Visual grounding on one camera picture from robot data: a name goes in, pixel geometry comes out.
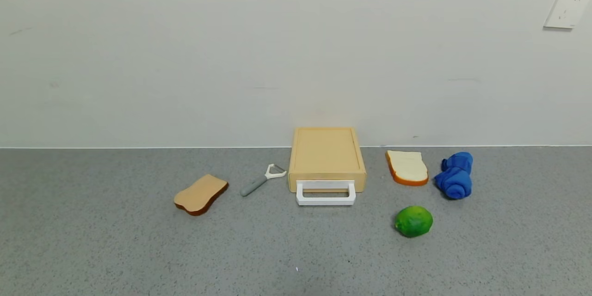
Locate white wall socket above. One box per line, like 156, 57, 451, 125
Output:
543, 0, 592, 29

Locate rolled blue cloth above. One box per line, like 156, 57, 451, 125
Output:
434, 151, 474, 200

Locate brown toast slice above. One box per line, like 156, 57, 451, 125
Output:
173, 174, 229, 216

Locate grey handled white peeler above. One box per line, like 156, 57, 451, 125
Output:
240, 163, 287, 197

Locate green lime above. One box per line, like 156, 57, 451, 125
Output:
395, 206, 434, 238

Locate yellow drawer cabinet case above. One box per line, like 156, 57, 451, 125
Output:
288, 127, 367, 193

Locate white bread slice orange crust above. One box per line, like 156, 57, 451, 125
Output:
385, 150, 429, 187

